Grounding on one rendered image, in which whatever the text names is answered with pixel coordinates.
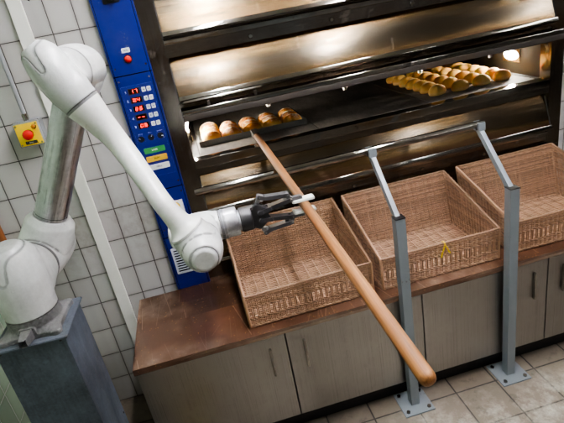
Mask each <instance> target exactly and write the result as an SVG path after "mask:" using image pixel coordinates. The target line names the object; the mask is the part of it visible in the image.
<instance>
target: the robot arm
mask: <svg viewBox="0 0 564 423"><path fill-rule="evenodd" d="M21 61H22V63H23V67H24V69H25V70H26V72H27V74H28V75H29V77H30V79H31V80H32V82H33V83H34V84H35V85H36V86H37V87H38V88H39V89H40V90H41V91H42V92H43V93H44V94H45V96H46V97H47V98H48V99H49V100H50V101H51V102H52V105H51V110H50V120H49V125H48V130H47V136H46V141H45V147H44V156H43V161H42V166H41V171H40V177H39V187H38V192H37V197H36V202H35V208H34V210H33V211H31V212H30V213H29V214H27V215H26V216H25V218H24V220H23V225H22V228H21V231H20V233H19V235H18V239H9V240H5V241H2V242H0V314H1V315H2V317H3V319H4V320H5V322H6V325H7V328H8V329H7V330H6V332H5V334H4V336H3V338H2V339H1V340H0V348H5V347H9V346H12V345H14V344H18V345H19V347H20V348H25V347H28V346H29V344H30V343H31V342H32V341H33V340H34V339H38V338H41V337H48V336H56V335H58V334H60V333H62V331H63V328H62V327H63V324H64V321H65V318H66V316H67V313H68V311H69V309H70V308H71V306H72V305H73V304H74V301H73V300H72V299H71V298H68V299H64V300H58V298H57V295H56V293H55V284H56V279H57V275H58V274H59V273H60V271H61V270H62V269H63V268H64V267H65V266H66V264H67V263H68V261H69V259H70V258H71V255H72V254H73V252H74V249H75V246H76V235H75V222H74V220H73V219H72V217H71V216H70V215H69V210H70V205H71V197H72V192H73V188H74V184H75V179H76V172H77V166H78V162H79V158H80V153H81V146H82V140H83V136H84V132H85V130H87V131H88V132H89V133H91V134H92V135H93V136H95V137H96V138H97V139H98V140H100V141H101V142H102V143H103V144H104V145H105V146H106V147H107V148H108V149H109V150H110V151H111V152H112V154H113V155H114V156H115V157H116V159H117V160H118V162H119V163H120V164H121V166H122V167H123V168H124V169H125V170H126V172H127V173H128V175H129V176H130V177H131V179H132V180H133V182H134V183H135V185H136V186H137V187H138V188H139V189H140V191H141V192H142V193H143V195H144V196H145V198H146V199H147V201H148V202H149V204H150V205H151V206H152V207H153V208H154V210H155V211H156V212H157V214H158V215H159V217H160V218H161V219H162V220H163V222H164V223H165V225H166V226H167V227H168V236H169V240H170V245H171V246H172V248H174V249H176V250H177V252H178V253H179V255H180V257H181V258H182V259H184V262H185V264H186V265H187V266H188V267H189V268H190V269H192V270H194V271H196V272H199V273H205V272H209V271H211V270H212V269H214V268H215V267H216V266H217V265H218V264H220V262H221V260H222V255H223V242H222V240H223V239H227V238H232V237H236V236H239V235H241V230H243V231H245V232H246V231H249V230H253V229H255V228H258V229H262V230H263V232H264V234H265V235H268V234H269V233H271V232H272V231H275V230H278V229H281V228H282V227H287V226H289V225H292V224H294V223H295V222H294V220H295V218H296V217H301V216H304V215H305V213H304V211H303V210H302V208H297V209H293V210H292V212H286V213H278V214H269V212H271V211H272V210H273V209H275V208H277V207H280V206H283V205H286V204H288V203H293V204H296V203H300V202H303V201H309V200H312V199H315V197H314V196H313V195H312V194H309V195H305V196H302V195H301V194H298V195H294V196H290V194H289V193H288V192H287V191H281V192H275V193H270V194H264V195H263V194H259V193H258V194H256V201H255V202H254V203H253V204H251V205H248V206H241V207H239V208H238V209H237V210H236V209H235V207H234V206H231V207H228V208H224V209H219V210H217V211H199V212H196V213H192V214H187V213H186V212H185V211H183V210H182V209H181V208H180V207H179V206H178V205H177V204H176V203H175V201H174V200H173V199H172V198H171V196H170V195H169V193H168V192H167V191H166V189H165V188H164V187H163V185H162V184H161V182H160V181H159V179H158V178H157V176H156V175H155V173H154V172H153V171H152V169H151V168H150V166H149V165H148V163H147V162H146V160H145V159H144V157H143V156H142V155H141V153H140V152H139V151H138V149H137V148H136V146H135V145H134V143H133V142H132V140H131V139H130V138H129V137H128V135H127V134H126V133H125V132H124V131H123V129H122V128H121V126H120V125H119V124H118V122H117V120H116V119H115V118H114V116H113V115H112V114H111V112H110V111H109V109H108V108H107V106H106V104H105V102H104V101H103V100H102V98H101V96H100V95H99V93H100V91H101V89H102V85H103V82H104V80H105V77H106V74H107V70H106V65H105V62H104V60H103V58H102V57H101V56H100V54H99V53H98V52H97V51H96V50H94V49H93V48H91V47H89V46H87V45H84V44H63V45H61V46H57V45H56V44H53V43H51V42H49V41H48V40H45V39H36V40H35V41H34V42H33V43H32V44H30V45H29V46H28V47H27V48H26V49H25V50H24V51H23V52H22V53H21ZM281 198H282V199H281ZM275 199H280V200H277V201H274V202H272V203H268V204H265V205H263V204H260V202H262V201H269V200H275ZM217 213H218V214H217ZM218 216H219V217H218ZM219 220H220V221H219ZM278 220H283V221H280V222H276V223H274V224H271V225H268V226H265V225H266V224H267V222H273V221H278ZM220 223H221V224H220Z"/></svg>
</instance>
